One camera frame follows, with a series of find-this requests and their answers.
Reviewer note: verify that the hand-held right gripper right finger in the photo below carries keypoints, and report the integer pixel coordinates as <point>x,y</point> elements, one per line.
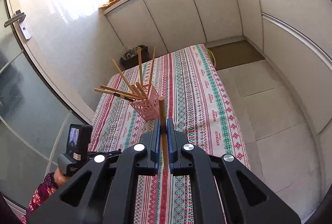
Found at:
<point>170,141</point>

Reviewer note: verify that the pink perforated utensil holder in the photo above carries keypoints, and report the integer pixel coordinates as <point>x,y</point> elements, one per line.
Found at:
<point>147,109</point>

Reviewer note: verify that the white door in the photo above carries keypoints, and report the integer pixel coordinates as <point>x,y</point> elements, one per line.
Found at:
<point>57,32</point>

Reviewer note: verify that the white base cabinets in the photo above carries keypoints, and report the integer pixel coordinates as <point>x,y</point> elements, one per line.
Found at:
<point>285,32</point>
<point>176,11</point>

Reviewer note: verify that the frosted glass door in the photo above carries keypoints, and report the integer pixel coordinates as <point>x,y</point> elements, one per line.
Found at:
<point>20,109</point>

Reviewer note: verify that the patterned red green tablecloth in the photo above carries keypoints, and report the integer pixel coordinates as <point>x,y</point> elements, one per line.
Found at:
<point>197,99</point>

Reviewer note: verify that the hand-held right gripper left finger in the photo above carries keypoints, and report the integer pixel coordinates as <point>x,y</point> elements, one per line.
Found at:
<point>158,141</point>

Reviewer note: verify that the dark basket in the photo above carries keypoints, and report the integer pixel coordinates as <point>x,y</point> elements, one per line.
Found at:
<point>134,56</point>

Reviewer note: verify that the bunch of mixed chopsticks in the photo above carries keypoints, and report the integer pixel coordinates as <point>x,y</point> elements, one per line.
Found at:
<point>109,88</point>

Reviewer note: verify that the brown floor mat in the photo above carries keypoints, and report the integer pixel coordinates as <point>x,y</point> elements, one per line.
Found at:
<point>233,55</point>

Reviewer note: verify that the yellow green plastic object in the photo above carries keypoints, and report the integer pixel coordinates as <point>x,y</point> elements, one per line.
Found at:
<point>211,56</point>

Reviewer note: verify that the single brown wooden chopstick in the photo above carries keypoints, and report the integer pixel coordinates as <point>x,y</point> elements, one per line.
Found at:
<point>162,115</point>

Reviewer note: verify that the person's left forearm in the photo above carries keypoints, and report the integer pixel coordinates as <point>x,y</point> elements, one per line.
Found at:
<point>39,195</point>

